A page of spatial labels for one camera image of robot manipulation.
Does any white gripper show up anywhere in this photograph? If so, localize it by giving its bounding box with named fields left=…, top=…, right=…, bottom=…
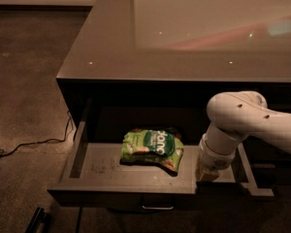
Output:
left=195, top=135, right=235, bottom=182

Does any black metal bracket on floor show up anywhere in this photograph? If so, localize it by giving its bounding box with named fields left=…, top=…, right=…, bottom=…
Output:
left=25, top=207, right=51, bottom=233

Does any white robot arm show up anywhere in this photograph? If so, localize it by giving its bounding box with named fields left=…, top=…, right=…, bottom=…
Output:
left=196, top=91, right=291, bottom=182

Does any drawer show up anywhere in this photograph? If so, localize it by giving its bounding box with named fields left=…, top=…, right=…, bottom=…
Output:
left=48, top=105, right=275, bottom=212

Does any green snack bag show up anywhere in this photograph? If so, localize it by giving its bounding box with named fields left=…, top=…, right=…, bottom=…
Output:
left=120, top=128, right=184, bottom=176

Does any thin black floor cable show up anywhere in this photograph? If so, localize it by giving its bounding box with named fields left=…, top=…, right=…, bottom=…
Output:
left=0, top=111, right=76, bottom=172

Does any dark cabinet with glossy top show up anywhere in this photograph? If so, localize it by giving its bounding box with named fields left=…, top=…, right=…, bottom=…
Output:
left=55, top=0, right=291, bottom=186

